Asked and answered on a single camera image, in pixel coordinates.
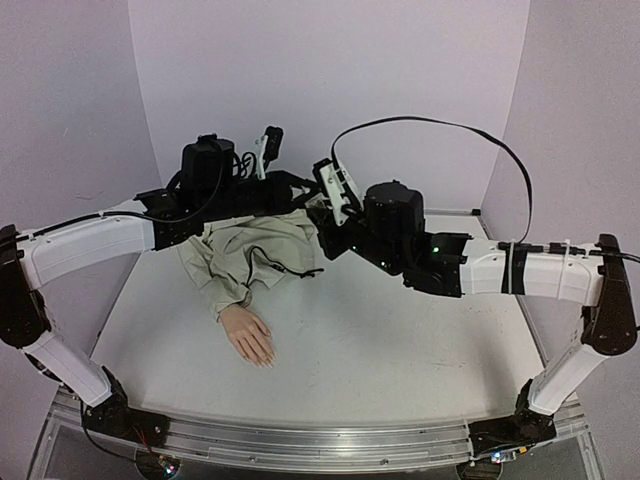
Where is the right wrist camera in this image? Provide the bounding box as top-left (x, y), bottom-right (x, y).
top-left (312, 158), bottom-right (363, 227)

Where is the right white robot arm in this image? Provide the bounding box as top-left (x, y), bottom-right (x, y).
top-left (305, 181), bottom-right (638, 458)

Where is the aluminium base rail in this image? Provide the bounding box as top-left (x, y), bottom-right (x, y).
top-left (53, 389), bottom-right (590, 473)

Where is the beige jacket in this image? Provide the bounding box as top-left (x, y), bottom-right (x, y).
top-left (178, 210), bottom-right (321, 319)

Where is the mannequin hand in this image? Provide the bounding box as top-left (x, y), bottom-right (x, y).
top-left (219, 305), bottom-right (275, 368)

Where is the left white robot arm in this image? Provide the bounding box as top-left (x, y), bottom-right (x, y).
top-left (1, 127), bottom-right (319, 437)

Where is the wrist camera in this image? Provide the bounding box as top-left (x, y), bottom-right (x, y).
top-left (312, 158), bottom-right (363, 227)
top-left (254, 126), bottom-right (284, 180)

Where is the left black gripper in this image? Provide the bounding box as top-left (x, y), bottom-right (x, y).
top-left (203, 170), bottom-right (322, 224)

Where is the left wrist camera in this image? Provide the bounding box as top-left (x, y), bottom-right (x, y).
top-left (254, 126), bottom-right (284, 180)

